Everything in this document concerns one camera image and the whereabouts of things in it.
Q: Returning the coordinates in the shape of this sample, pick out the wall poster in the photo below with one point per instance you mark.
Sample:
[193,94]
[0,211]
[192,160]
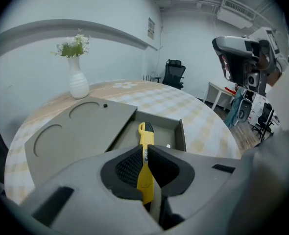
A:
[151,28]

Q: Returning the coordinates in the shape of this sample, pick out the white ribbed vase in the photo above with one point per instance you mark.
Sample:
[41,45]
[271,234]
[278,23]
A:
[78,82]

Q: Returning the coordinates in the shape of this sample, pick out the white flower bunch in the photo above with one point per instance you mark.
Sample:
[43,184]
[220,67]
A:
[72,46]

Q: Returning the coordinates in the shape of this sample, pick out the white air conditioner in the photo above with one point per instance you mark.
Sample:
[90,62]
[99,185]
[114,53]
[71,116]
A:
[235,12]

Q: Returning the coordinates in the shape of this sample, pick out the white desk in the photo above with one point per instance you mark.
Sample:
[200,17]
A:
[215,87]

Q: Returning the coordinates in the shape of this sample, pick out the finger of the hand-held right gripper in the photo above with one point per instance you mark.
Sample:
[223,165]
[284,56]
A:
[232,44]
[233,68]

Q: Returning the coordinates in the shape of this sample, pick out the round table with checkered cloth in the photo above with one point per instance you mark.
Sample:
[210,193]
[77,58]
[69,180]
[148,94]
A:
[183,111]

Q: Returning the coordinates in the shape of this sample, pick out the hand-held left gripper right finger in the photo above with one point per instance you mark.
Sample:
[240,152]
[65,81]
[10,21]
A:
[203,180]

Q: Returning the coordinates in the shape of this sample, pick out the grey drawer box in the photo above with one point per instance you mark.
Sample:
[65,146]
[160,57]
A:
[85,131]

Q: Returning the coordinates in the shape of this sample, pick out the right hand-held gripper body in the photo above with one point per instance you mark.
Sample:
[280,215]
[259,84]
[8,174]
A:
[269,40]

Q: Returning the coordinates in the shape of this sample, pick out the yellow small knife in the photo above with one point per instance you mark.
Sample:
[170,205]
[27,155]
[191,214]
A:
[147,136]

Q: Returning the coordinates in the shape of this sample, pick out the black swivel chair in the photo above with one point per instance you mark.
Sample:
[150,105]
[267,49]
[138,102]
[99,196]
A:
[174,73]

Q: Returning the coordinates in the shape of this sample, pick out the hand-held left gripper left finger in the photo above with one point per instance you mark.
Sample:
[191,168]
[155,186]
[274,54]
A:
[90,199]

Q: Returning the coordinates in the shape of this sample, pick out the black router with antennas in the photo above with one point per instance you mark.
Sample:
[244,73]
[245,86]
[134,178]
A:
[147,78]

